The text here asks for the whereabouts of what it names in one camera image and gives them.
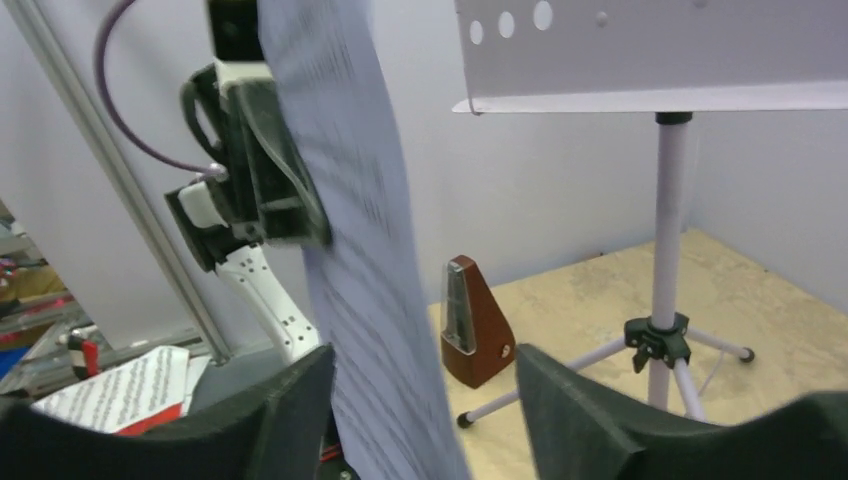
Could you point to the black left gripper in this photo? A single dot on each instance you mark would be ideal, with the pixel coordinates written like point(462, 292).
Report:
point(268, 194)

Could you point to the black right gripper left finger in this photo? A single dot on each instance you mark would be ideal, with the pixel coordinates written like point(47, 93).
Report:
point(270, 430)

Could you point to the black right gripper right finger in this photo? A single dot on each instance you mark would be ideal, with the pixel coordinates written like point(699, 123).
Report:
point(581, 429)

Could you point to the white sheet music pages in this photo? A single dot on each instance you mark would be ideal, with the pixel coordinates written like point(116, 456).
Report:
point(389, 399)

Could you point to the pink paper folder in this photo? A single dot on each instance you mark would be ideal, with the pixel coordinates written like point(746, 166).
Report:
point(151, 390)

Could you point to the lilac perforated music stand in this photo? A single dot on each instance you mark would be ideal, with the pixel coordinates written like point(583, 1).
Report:
point(671, 60)

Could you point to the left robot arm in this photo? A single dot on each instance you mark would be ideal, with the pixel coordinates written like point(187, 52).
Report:
point(248, 274)

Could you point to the brown wooden metronome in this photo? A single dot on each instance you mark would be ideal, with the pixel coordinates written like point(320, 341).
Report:
point(476, 340)

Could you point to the red handled tool outside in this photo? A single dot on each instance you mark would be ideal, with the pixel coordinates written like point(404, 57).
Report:
point(83, 351)

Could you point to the aluminium frame rails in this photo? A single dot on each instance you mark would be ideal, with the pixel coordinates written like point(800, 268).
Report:
point(73, 189)

